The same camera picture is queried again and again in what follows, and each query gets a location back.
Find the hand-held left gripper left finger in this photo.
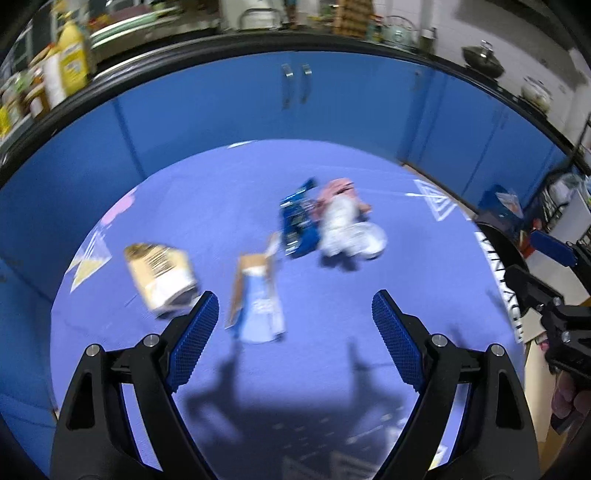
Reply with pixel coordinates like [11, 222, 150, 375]
[50, 291, 220, 480]

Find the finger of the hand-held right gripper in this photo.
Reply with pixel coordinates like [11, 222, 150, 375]
[504, 266, 562, 317]
[530, 230, 585, 269]

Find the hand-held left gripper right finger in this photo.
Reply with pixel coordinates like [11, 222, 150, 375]
[372, 289, 541, 480]

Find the blue and white carton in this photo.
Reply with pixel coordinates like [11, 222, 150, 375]
[225, 233, 287, 344]

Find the blue foil wrapper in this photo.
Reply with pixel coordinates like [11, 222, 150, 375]
[279, 176, 321, 259]

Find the pink wrapper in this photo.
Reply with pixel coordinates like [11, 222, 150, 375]
[314, 179, 372, 217]

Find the person's right hand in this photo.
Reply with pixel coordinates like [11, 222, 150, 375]
[551, 375, 576, 417]

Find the white printed box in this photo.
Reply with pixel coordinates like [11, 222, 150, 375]
[547, 189, 591, 245]

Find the blue bag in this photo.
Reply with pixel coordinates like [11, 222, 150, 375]
[478, 185, 525, 222]

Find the cream snack packet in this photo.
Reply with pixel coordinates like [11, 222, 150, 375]
[124, 242, 199, 319]

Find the blue printed tablecloth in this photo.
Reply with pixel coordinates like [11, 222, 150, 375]
[50, 139, 525, 480]

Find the white ceramic pot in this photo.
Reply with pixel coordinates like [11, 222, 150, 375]
[522, 78, 554, 112]

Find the wok with lid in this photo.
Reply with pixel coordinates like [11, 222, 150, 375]
[463, 41, 505, 78]

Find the blue kitchen cabinet unit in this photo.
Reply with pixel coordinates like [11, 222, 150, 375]
[0, 32, 583, 439]

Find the pale green kettle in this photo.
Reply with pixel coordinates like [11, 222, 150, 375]
[382, 16, 419, 47]

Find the amber jar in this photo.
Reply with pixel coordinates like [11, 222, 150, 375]
[25, 85, 49, 118]

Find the white paper roll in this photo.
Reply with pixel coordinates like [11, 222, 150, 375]
[41, 53, 68, 109]

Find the checkered cutting board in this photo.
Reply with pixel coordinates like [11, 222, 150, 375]
[332, 0, 375, 38]

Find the yellow detergent bottle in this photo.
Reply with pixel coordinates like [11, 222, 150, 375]
[55, 16, 90, 97]

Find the black wire rack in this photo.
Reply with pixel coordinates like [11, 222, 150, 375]
[531, 148, 591, 241]

